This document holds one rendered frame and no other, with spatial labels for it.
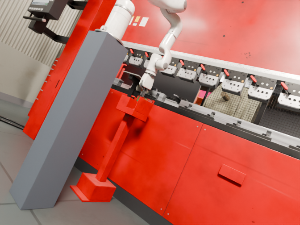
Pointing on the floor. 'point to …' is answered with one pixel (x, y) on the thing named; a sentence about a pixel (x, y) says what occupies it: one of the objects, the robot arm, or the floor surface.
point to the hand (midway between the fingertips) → (142, 94)
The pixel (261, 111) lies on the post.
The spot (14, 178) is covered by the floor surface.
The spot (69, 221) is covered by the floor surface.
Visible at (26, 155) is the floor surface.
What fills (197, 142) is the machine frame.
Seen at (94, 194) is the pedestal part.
